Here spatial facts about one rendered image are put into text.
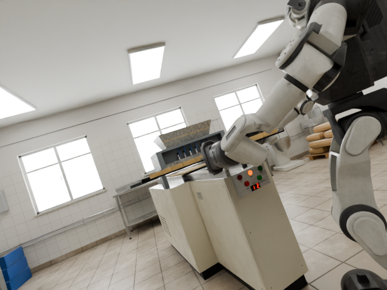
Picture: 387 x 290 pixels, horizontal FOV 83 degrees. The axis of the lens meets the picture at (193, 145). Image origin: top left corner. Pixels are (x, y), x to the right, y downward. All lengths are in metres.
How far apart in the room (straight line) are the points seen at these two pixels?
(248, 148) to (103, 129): 4.93
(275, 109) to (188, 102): 5.12
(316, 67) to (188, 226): 1.68
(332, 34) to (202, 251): 1.84
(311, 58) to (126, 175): 4.89
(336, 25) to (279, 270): 1.34
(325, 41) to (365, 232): 0.67
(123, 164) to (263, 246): 4.18
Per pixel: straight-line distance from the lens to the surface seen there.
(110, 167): 5.27
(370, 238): 1.03
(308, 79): 0.57
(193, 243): 2.05
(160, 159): 1.93
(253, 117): 0.58
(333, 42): 0.63
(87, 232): 5.46
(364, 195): 1.03
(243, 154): 0.61
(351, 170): 0.98
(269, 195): 1.51
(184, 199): 1.97
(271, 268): 1.58
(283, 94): 0.56
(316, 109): 6.65
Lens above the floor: 1.02
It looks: 3 degrees up
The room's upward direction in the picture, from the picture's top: 21 degrees counter-clockwise
